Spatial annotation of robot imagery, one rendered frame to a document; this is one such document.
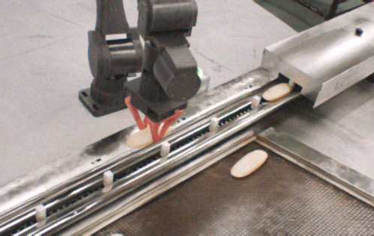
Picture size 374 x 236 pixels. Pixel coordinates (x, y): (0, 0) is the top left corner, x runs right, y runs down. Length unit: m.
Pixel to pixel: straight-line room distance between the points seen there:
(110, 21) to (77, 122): 0.23
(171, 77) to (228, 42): 0.73
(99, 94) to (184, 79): 0.41
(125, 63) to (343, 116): 0.56
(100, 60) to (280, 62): 0.46
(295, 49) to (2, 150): 0.73
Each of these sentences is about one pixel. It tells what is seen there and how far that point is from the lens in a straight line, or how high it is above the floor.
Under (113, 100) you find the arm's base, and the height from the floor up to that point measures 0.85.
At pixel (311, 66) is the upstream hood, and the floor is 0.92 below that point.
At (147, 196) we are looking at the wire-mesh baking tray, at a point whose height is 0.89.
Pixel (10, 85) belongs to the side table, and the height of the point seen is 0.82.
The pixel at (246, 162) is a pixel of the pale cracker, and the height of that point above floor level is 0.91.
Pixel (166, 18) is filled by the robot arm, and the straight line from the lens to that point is 0.79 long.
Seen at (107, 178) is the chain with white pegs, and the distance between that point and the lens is 0.96.
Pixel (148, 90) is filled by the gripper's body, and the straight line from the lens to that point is 0.87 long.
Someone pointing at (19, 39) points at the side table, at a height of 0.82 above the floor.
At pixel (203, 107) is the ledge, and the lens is 1.15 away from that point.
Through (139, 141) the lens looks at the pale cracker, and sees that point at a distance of 0.94.
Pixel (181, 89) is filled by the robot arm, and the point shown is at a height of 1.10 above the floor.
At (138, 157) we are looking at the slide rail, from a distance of 1.03.
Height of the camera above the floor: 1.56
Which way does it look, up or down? 38 degrees down
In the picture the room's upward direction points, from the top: 11 degrees clockwise
